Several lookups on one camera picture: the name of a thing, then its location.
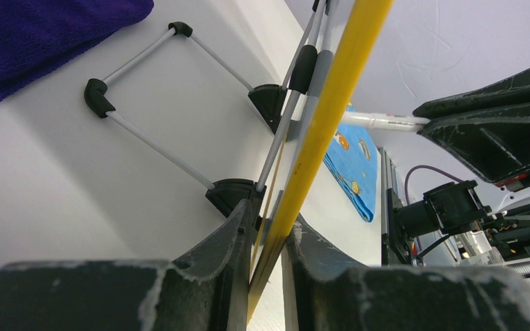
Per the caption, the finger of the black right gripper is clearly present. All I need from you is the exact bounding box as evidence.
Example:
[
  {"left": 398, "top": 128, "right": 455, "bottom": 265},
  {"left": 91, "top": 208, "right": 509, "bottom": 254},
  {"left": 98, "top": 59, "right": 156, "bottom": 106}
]
[
  {"left": 419, "top": 103, "right": 530, "bottom": 184},
  {"left": 413, "top": 68, "right": 530, "bottom": 119}
]

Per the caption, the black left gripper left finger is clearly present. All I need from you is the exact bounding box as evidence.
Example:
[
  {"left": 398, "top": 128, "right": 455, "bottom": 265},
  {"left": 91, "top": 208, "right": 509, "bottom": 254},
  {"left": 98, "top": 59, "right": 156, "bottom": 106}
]
[{"left": 0, "top": 200, "right": 252, "bottom": 330}]

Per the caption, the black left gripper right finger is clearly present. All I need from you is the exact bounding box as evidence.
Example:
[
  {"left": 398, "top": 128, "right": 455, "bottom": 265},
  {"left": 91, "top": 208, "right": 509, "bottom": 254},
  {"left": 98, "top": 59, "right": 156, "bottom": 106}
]
[{"left": 283, "top": 217, "right": 530, "bottom": 330}]

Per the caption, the red whiteboard marker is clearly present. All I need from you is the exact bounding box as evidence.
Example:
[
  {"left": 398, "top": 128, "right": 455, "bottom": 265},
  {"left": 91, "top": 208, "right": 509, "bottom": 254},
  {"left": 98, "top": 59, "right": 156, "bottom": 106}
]
[{"left": 340, "top": 112, "right": 431, "bottom": 132}]

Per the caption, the yellow-framed whiteboard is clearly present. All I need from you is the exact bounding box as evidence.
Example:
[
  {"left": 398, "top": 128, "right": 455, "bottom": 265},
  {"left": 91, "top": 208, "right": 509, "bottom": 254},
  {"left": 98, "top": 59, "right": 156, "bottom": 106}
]
[{"left": 84, "top": 0, "right": 395, "bottom": 323}]

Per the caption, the blue patterned cloth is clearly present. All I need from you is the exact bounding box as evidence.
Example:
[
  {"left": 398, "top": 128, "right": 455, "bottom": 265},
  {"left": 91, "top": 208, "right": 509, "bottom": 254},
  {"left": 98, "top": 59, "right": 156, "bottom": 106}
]
[{"left": 324, "top": 123, "right": 378, "bottom": 223}]

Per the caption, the purple cloth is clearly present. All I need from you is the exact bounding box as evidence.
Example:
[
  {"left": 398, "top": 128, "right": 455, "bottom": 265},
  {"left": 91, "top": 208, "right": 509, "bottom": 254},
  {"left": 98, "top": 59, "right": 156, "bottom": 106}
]
[{"left": 0, "top": 1, "right": 155, "bottom": 102}]

